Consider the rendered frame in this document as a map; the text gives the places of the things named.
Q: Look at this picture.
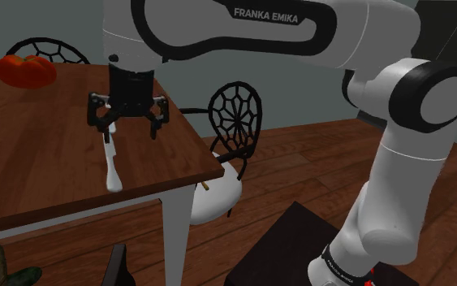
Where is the black wire chair white cushion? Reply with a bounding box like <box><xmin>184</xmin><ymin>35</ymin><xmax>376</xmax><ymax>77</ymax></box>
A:
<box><xmin>178</xmin><ymin>80</ymin><xmax>264</xmax><ymax>227</ymax></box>

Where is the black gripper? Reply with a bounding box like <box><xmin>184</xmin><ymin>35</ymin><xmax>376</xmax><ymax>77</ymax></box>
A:
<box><xmin>86</xmin><ymin>64</ymin><xmax>170</xmax><ymax>145</ymax></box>

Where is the red tomato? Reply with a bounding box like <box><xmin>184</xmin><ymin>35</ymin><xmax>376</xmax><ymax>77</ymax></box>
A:
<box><xmin>0</xmin><ymin>54</ymin><xmax>58</xmax><ymax>90</ymax></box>

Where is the black chair back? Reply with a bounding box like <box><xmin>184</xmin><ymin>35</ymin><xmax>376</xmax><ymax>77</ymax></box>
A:
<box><xmin>100</xmin><ymin>243</ymin><xmax>136</xmax><ymax>286</ymax></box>

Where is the wooden table with white legs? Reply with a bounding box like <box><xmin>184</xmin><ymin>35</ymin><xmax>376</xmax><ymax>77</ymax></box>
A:
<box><xmin>0</xmin><ymin>58</ymin><xmax>226</xmax><ymax>286</ymax></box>

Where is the dark robot stand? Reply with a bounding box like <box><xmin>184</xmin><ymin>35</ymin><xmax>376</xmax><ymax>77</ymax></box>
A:
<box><xmin>223</xmin><ymin>201</ymin><xmax>420</xmax><ymax>286</ymax></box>

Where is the white spoon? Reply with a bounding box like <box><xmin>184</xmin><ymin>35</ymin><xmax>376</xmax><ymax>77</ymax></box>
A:
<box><xmin>101</xmin><ymin>103</ymin><xmax>124</xmax><ymax>193</ymax></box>

